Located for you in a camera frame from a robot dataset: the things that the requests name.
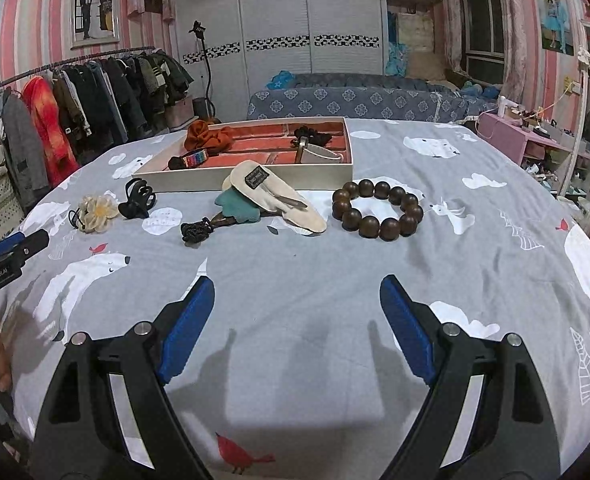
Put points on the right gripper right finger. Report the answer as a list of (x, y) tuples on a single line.
[(513, 434)]

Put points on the brick pattern tray box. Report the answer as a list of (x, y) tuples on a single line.
[(267, 141)]

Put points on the red orange coat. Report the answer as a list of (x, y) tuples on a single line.
[(58, 156)]

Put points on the blue patterned bed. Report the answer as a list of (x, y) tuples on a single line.
[(367, 97)]

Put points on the black rhinestone hair claw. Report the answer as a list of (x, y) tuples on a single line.
[(189, 160)]

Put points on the orange fabric scrunchie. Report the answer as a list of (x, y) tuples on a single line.
[(200, 136)]

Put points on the grey polar bear bedsheet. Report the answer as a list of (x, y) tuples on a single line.
[(297, 359)]

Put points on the wall poster blue dress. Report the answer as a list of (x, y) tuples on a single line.
[(555, 26)]

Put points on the pink side table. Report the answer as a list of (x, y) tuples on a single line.
[(518, 143)]

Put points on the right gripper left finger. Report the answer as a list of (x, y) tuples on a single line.
[(106, 414)]

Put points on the black bow grey clip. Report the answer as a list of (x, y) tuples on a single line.
[(311, 147)]

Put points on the small black hair claw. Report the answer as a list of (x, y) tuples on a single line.
[(140, 200)]

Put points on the framed wedding photo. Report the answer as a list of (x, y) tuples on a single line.
[(94, 22)]

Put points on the window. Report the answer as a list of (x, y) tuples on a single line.
[(483, 40)]

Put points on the grey coat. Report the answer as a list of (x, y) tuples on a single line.
[(25, 148)]

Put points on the clothes rack with clothes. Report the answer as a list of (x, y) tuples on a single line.
[(108, 100)]

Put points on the beige teal hair clip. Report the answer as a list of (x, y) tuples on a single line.
[(252, 192)]

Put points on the white wardrobe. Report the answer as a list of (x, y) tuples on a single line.
[(233, 48)]

